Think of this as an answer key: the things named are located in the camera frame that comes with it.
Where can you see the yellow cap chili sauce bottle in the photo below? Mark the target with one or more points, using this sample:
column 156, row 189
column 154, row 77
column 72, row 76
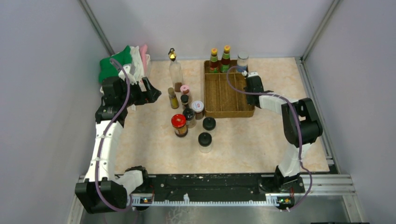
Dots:
column 213, row 62

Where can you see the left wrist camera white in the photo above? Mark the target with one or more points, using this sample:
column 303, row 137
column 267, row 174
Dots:
column 135, row 75

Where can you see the green cloth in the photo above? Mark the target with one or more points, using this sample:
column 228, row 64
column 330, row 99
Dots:
column 107, row 69

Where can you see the tall glass oil bottle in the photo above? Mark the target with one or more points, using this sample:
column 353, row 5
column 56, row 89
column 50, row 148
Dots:
column 175, row 71

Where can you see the pink cloth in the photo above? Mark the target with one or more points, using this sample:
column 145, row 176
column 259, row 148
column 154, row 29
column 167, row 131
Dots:
column 143, row 53

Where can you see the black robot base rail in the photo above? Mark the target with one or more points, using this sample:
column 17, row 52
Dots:
column 239, row 189

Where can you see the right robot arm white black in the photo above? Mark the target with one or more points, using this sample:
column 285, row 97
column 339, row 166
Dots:
column 301, row 127

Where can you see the red lid sauce jar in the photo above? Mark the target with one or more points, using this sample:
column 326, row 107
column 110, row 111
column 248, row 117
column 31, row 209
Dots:
column 178, row 122

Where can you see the yellow label pepper shaker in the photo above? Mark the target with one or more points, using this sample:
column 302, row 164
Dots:
column 173, row 98

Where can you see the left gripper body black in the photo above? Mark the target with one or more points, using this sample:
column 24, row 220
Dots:
column 136, row 96

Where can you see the black lid clear jar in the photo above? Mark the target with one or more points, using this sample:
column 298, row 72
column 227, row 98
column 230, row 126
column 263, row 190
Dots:
column 205, row 142
column 209, row 125

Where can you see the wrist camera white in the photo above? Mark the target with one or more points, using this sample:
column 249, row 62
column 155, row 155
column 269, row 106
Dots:
column 135, row 75
column 247, row 74

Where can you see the silver lid salt jar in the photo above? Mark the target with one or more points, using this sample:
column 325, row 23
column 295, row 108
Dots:
column 242, row 61

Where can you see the black cap soy bottle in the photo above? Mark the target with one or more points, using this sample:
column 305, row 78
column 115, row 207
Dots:
column 185, row 101

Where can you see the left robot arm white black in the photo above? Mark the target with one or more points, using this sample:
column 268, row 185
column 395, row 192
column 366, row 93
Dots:
column 102, row 190

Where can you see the white lid sauce jar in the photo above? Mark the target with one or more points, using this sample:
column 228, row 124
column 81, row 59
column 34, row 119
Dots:
column 198, row 108

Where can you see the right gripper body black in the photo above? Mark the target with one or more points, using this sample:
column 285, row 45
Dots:
column 248, row 101

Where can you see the pink lid spice jar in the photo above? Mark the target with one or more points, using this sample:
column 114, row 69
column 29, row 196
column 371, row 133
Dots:
column 185, row 90

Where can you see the black cap dark jar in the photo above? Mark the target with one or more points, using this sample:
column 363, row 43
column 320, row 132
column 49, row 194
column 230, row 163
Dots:
column 190, row 117

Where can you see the white plastic basket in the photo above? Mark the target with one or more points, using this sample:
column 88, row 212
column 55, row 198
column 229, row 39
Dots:
column 122, row 75

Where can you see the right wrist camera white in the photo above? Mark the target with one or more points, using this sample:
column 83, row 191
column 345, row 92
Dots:
column 247, row 74

